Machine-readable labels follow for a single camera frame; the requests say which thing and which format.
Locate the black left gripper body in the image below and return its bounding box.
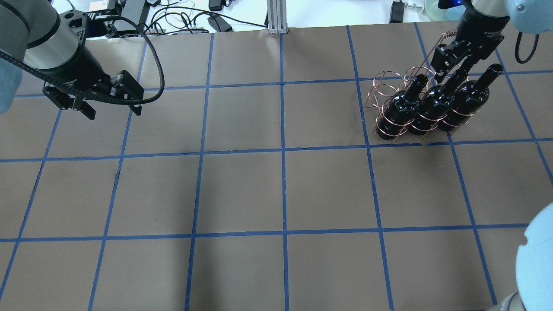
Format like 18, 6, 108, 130
41, 45, 115, 101

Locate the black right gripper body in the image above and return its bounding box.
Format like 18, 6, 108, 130
456, 0, 510, 61

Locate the dark wine bottle being placed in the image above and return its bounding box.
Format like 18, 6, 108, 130
407, 68, 468, 136

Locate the dark bottle in basket rear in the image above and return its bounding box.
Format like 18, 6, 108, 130
437, 63, 504, 133

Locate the dark bottle in basket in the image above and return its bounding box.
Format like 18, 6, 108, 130
376, 73, 428, 141
437, 63, 504, 133

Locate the dark bottle in basket front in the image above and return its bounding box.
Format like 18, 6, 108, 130
376, 73, 428, 141

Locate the black power adapter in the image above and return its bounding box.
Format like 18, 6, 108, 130
389, 0, 405, 24

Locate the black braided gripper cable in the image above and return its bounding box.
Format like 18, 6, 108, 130
0, 16, 165, 106

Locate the copper wire wine basket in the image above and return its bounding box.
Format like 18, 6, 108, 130
367, 56, 477, 143

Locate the aluminium frame post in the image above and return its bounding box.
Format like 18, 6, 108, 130
267, 0, 289, 34

